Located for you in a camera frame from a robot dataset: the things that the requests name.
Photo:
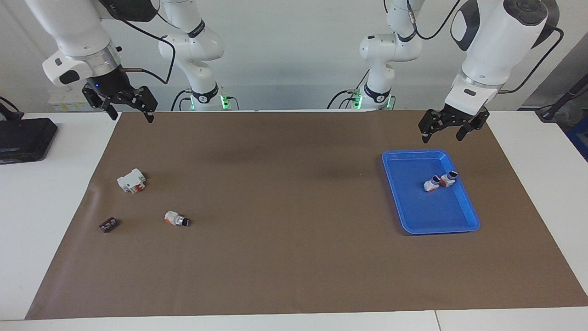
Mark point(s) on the brown table mat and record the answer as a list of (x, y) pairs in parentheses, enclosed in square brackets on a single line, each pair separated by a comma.
[(294, 230)]

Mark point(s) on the selector switch green base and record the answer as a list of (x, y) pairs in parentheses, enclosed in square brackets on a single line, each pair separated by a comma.
[(432, 184)]

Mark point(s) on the black box device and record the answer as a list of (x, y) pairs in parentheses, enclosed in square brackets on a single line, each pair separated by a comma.
[(23, 138)]

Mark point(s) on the blue plastic tray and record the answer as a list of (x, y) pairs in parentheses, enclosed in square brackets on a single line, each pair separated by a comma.
[(432, 211)]

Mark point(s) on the selector switch orange base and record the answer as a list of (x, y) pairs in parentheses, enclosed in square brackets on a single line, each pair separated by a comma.
[(174, 219), (449, 178)]

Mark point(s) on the black tripod stand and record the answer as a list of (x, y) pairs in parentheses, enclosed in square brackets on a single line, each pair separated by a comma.
[(562, 99)]

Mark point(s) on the blue crate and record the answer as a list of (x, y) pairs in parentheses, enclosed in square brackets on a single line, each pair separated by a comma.
[(579, 142)]

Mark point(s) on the small dark terminal block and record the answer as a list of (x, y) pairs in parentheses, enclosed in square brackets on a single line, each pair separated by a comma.
[(108, 224)]

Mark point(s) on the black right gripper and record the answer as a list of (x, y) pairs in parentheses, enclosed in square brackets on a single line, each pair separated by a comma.
[(110, 85)]

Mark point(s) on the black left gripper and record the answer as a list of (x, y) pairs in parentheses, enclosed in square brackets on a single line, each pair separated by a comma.
[(459, 118)]

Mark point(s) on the white circuit breaker red lever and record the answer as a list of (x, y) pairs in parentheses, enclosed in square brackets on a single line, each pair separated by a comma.
[(131, 180)]

